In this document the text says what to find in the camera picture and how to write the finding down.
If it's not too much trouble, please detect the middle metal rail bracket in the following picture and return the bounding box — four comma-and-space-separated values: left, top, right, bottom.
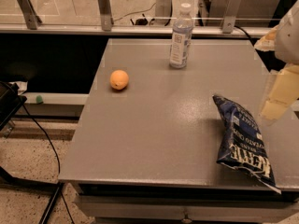
97, 0, 113, 31

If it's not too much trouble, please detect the grey metal table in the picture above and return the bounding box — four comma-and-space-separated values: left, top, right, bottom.
59, 39, 299, 224

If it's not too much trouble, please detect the black floor cable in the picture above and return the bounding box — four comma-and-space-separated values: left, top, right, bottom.
18, 96, 76, 224

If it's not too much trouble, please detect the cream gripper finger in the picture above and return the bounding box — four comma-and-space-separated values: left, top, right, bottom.
260, 63, 299, 120

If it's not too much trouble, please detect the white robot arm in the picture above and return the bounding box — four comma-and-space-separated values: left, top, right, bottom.
254, 0, 299, 122

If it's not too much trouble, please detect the right metal rail bracket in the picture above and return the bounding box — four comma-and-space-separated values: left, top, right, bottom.
222, 0, 242, 34

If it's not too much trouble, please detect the blue chip bag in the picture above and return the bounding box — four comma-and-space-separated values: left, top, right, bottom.
213, 95, 281, 194

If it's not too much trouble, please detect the small green object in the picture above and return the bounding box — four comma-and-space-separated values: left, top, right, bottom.
36, 95, 44, 105

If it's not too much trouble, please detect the glass barrier rail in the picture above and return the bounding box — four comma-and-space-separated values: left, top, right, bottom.
0, 24, 270, 38

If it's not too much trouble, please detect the left metal rail bracket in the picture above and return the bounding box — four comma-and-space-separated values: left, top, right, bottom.
17, 0, 42, 30

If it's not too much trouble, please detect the black equipment at left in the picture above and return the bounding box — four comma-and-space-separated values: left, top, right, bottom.
0, 81, 27, 131

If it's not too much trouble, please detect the clear plastic water bottle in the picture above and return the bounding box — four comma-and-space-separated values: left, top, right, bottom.
169, 3, 193, 69

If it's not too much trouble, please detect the metal rail bracket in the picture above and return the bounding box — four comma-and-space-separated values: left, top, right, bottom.
97, 0, 113, 31
17, 0, 42, 30
222, 0, 242, 34

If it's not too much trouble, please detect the orange fruit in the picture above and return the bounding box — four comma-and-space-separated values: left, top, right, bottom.
109, 70, 129, 91

